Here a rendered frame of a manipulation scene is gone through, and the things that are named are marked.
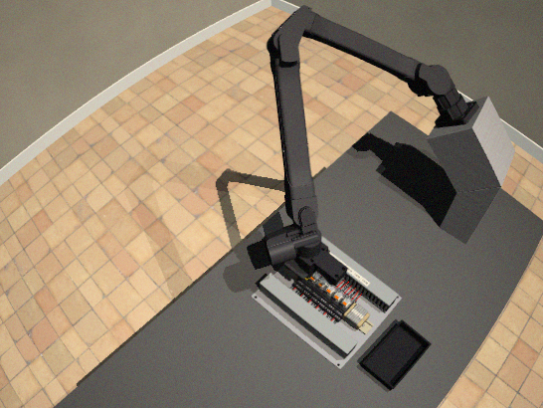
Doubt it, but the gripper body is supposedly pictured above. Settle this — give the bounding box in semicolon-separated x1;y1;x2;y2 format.
284;252;319;281

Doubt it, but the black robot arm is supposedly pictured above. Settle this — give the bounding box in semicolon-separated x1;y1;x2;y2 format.
264;5;479;286

